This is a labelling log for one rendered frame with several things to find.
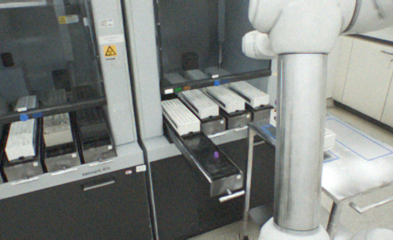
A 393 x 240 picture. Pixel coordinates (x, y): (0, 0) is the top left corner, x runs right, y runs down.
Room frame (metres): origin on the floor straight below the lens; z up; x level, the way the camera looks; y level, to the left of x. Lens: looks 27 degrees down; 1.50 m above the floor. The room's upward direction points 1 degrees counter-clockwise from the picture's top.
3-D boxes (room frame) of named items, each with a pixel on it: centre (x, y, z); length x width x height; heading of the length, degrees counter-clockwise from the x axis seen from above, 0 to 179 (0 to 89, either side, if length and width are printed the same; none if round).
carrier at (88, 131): (1.22, 0.47, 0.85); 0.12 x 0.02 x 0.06; 114
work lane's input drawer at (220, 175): (1.21, 0.03, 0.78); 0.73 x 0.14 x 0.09; 23
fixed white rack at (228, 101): (1.59, -0.14, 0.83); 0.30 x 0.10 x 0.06; 23
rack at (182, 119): (1.37, 0.10, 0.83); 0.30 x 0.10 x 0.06; 23
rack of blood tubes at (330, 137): (1.14, -0.43, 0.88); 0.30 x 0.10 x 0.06; 24
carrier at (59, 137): (1.16, 0.61, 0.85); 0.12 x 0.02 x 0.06; 114
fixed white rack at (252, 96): (1.65, -0.28, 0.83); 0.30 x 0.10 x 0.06; 23
